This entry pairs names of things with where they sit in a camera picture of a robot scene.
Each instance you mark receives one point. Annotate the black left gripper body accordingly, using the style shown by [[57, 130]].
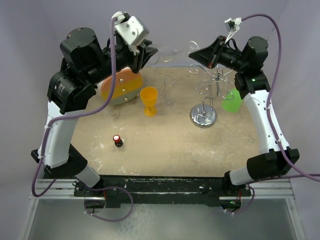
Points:
[[126, 58]]

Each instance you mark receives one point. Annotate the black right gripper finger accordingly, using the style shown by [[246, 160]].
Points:
[[203, 60], [206, 51]]

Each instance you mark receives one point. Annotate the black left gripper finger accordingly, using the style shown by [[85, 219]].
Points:
[[149, 50], [148, 59]]

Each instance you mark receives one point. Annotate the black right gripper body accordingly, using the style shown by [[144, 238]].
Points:
[[229, 57]]

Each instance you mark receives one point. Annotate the clear stemmed wine glass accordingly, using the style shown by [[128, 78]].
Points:
[[167, 54]]

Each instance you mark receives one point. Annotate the green plastic wine glass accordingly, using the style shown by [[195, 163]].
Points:
[[232, 101]]

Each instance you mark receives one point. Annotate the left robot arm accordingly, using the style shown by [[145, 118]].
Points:
[[84, 65]]

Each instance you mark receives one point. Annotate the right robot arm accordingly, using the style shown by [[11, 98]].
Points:
[[276, 157]]

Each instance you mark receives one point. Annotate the yellow plastic wine glass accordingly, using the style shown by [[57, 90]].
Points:
[[148, 96]]

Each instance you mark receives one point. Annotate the chrome wine glass rack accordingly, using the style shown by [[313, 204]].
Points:
[[204, 115]]

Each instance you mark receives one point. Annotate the tall clear champagne flute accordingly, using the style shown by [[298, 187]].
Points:
[[167, 91]]

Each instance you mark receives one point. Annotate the small red-capped bottle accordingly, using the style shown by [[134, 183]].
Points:
[[117, 141]]

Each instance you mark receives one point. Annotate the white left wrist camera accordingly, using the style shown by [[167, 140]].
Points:
[[132, 30]]

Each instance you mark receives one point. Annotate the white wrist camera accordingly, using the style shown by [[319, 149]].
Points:
[[132, 30], [232, 26]]

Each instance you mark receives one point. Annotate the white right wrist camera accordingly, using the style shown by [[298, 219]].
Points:
[[232, 26]]

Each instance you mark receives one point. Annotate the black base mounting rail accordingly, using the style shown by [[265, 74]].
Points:
[[114, 190]]

